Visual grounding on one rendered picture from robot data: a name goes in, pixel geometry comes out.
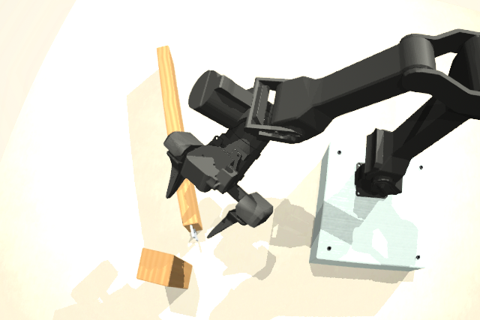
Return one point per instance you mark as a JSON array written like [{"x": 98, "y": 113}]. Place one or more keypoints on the long wooden rail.
[{"x": 186, "y": 195}]

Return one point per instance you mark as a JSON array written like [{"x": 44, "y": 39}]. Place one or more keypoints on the wooden post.
[{"x": 164, "y": 269}]

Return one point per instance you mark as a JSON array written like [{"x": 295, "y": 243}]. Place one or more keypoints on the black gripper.
[{"x": 252, "y": 209}]

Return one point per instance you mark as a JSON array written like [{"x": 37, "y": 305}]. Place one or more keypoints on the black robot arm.
[{"x": 304, "y": 107}]

